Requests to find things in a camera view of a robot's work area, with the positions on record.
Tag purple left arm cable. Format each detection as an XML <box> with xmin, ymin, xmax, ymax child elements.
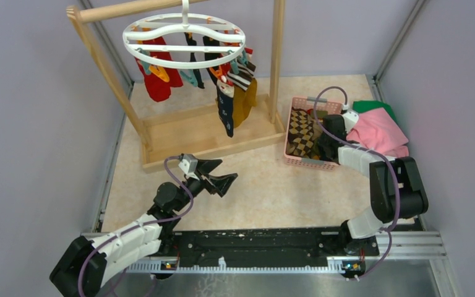
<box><xmin>77</xmin><ymin>155</ymin><xmax>195</xmax><ymax>297</ymax></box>

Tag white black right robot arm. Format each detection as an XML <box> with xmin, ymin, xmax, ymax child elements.
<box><xmin>317</xmin><ymin>115</ymin><xmax>429</xmax><ymax>255</ymax></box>

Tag navy sock red cuff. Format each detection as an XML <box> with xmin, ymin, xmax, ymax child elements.
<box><xmin>216</xmin><ymin>80</ymin><xmax>234</xmax><ymax>138</ymax></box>

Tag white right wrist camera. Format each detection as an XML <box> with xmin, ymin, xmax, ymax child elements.
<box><xmin>341</xmin><ymin>109</ymin><xmax>359</xmax><ymax>134</ymax></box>

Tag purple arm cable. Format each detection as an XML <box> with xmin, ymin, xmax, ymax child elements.
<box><xmin>312</xmin><ymin>86</ymin><xmax>401</xmax><ymax>282</ymax></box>
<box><xmin>77</xmin><ymin>155</ymin><xmax>195</xmax><ymax>297</ymax></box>

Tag black hanging sock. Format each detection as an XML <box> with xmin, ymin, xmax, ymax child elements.
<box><xmin>184</xmin><ymin>32</ymin><xmax>222</xmax><ymax>89</ymax></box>

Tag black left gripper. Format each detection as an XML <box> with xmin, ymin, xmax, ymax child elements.
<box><xmin>173</xmin><ymin>159</ymin><xmax>237</xmax><ymax>212</ymax></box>

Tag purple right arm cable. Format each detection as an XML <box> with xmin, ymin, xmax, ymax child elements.
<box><xmin>312</xmin><ymin>86</ymin><xmax>401</xmax><ymax>282</ymax></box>

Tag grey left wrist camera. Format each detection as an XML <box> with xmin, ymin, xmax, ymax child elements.
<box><xmin>178</xmin><ymin>154</ymin><xmax>200</xmax><ymax>180</ymax></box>

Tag red bear sock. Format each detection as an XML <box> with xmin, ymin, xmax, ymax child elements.
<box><xmin>135</xmin><ymin>37</ymin><xmax>183</xmax><ymax>102</ymax></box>

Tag mustard sock striped cuff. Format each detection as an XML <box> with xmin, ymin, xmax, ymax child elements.
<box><xmin>228</xmin><ymin>75</ymin><xmax>246</xmax><ymax>128</ymax></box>

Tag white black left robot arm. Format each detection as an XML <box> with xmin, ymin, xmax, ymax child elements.
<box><xmin>49</xmin><ymin>154</ymin><xmax>238</xmax><ymax>296</ymax></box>

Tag green folded cloth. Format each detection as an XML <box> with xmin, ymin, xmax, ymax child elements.
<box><xmin>352</xmin><ymin>100</ymin><xmax>398</xmax><ymax>123</ymax></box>

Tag wooden hanger stand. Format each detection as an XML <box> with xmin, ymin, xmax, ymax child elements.
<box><xmin>66</xmin><ymin>0</ymin><xmax>285</xmax><ymax>173</ymax></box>

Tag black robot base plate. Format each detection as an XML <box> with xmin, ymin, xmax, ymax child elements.
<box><xmin>149</xmin><ymin>227</ymin><xmax>380</xmax><ymax>269</ymax></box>

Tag pink folded cloth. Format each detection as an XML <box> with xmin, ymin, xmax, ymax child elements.
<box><xmin>346</xmin><ymin>108</ymin><xmax>409</xmax><ymax>158</ymax></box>

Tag white round clip hanger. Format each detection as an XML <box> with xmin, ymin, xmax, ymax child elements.
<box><xmin>122</xmin><ymin>1</ymin><xmax>246</xmax><ymax>70</ymax></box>

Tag pink perforated plastic basket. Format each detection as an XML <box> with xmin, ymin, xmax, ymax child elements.
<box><xmin>284</xmin><ymin>97</ymin><xmax>342</xmax><ymax>171</ymax></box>

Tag argyle patterned sock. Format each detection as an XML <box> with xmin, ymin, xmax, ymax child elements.
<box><xmin>286</xmin><ymin>108</ymin><xmax>321</xmax><ymax>160</ymax></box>

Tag green striped sock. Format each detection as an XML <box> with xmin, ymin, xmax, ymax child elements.
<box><xmin>310</xmin><ymin>110</ymin><xmax>328</xmax><ymax>121</ymax></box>

